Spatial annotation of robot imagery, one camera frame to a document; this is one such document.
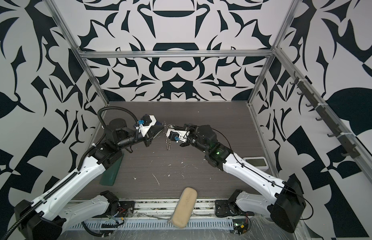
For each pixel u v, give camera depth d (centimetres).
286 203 39
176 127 67
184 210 72
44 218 39
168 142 57
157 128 58
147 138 59
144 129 57
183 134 59
